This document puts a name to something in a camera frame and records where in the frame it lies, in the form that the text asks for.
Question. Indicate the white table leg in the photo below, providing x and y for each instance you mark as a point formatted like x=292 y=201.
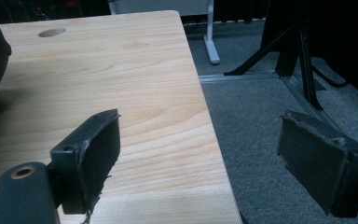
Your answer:
x=210 y=34

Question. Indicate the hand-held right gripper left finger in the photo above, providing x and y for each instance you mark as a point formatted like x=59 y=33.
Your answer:
x=87 y=161

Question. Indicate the aluminium floor rail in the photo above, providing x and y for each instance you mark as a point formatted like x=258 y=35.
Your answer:
x=245 y=77

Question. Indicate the black curtain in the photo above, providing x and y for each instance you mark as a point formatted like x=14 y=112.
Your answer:
x=348 y=34

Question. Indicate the white table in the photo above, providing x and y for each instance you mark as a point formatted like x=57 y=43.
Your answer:
x=161 y=5

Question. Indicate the black metal stand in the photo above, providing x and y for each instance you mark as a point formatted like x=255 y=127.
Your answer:
x=292 y=46

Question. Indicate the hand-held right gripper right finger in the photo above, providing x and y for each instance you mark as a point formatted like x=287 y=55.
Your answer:
x=317 y=158

